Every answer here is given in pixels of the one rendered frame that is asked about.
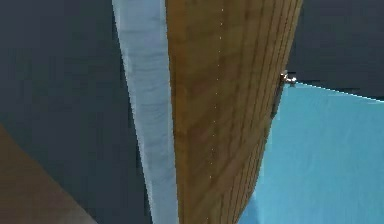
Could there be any brown wooden room door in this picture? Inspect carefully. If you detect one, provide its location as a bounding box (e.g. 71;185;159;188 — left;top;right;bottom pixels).
164;0;304;224

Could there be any silver door handle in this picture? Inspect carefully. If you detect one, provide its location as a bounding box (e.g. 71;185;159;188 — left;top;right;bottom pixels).
279;70;298;87

